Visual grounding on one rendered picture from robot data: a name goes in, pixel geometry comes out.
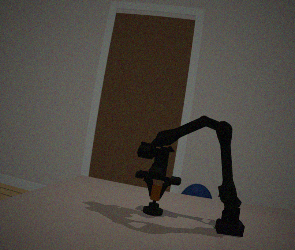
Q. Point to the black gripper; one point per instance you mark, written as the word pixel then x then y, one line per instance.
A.
pixel 167 181

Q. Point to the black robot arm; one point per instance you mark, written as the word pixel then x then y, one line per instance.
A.
pixel 227 191

